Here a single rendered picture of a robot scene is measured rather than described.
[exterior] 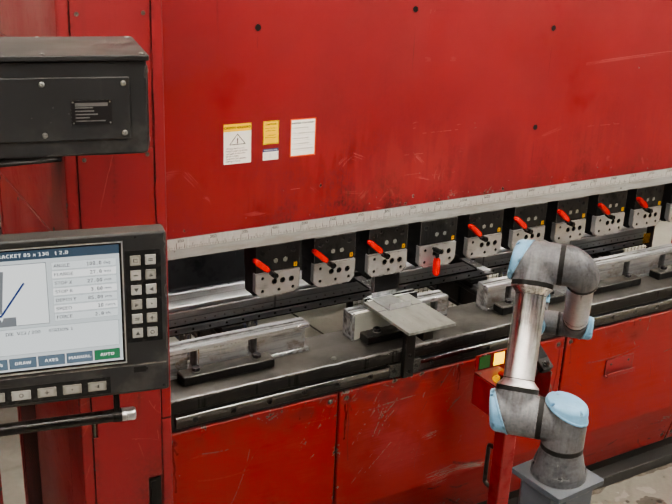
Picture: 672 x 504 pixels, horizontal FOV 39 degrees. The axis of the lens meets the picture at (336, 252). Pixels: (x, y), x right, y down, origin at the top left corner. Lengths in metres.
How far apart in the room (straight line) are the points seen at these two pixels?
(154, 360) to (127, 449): 0.67
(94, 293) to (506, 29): 1.72
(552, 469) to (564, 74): 1.37
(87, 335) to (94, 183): 0.49
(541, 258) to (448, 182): 0.61
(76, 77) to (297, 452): 1.61
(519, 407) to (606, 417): 1.38
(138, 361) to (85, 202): 0.50
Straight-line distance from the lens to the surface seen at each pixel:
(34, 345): 1.99
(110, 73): 1.86
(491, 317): 3.39
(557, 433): 2.61
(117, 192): 2.36
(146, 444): 2.67
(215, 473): 2.95
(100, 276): 1.94
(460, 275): 3.66
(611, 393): 3.91
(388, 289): 3.15
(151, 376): 2.04
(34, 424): 2.09
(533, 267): 2.63
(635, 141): 3.68
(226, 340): 2.89
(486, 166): 3.20
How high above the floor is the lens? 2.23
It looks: 20 degrees down
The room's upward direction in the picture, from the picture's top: 2 degrees clockwise
